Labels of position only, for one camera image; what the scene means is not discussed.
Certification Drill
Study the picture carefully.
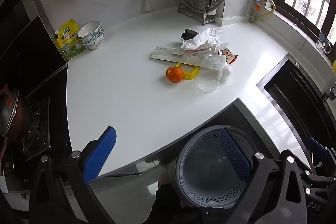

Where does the grey perforated waste bin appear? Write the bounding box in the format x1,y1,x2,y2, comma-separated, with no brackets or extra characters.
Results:
175,124,259,210

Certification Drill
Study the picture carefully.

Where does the orange mandarin fruit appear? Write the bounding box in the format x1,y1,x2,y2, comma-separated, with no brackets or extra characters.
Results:
166,67,184,83

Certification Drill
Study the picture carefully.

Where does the white crumpled tissue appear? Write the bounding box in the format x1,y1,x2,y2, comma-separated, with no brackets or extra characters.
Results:
222,63,234,76

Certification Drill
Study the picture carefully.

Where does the metal faucet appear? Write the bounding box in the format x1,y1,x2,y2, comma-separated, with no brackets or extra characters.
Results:
322,82,336,102

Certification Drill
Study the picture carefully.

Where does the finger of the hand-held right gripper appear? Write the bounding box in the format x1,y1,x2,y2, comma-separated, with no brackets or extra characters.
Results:
302,137,336,186

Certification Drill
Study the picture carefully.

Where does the white crumpled plastic bag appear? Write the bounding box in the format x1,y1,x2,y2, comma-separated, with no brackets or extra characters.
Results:
181,28,229,51

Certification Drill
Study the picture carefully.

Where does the yellow plastic ring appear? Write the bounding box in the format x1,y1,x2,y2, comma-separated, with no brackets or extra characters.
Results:
175,62,201,81

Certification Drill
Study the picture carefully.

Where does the glass mug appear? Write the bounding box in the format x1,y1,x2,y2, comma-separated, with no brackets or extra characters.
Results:
316,31,332,52

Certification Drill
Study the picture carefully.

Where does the black range hood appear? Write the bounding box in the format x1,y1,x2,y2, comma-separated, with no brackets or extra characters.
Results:
0,0,69,98

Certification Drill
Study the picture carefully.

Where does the yellow green refill pouch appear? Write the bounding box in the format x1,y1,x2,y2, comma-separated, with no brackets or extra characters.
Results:
54,19,86,60

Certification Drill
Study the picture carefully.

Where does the dark cooking pot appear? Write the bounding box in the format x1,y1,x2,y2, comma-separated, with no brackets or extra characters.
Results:
0,85,33,143

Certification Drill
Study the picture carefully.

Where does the red printed snack wrapper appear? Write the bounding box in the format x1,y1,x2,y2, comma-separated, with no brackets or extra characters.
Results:
220,47,239,64

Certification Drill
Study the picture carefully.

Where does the clear plastic cup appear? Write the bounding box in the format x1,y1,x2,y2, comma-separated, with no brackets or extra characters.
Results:
196,54,227,93

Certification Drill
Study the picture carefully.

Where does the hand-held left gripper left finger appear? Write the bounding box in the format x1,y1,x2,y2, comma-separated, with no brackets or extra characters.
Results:
29,126,117,224

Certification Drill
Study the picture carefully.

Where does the black terry cloth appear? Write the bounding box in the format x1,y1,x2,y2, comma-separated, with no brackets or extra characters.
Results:
181,28,200,42

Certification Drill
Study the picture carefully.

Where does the yellow gas hose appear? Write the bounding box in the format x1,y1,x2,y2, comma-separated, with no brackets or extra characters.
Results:
256,0,277,20

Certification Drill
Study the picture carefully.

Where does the clear chopstick packet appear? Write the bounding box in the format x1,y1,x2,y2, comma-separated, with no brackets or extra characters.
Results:
150,46,185,63

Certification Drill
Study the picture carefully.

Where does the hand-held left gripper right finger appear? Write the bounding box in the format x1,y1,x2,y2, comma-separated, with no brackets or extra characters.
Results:
210,128,307,224

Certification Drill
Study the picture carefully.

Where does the metal dish rack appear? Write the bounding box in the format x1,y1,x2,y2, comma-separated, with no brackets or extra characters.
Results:
177,0,217,26

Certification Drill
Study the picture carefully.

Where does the black kitchen sink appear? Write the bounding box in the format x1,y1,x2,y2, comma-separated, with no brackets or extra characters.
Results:
256,53,336,146

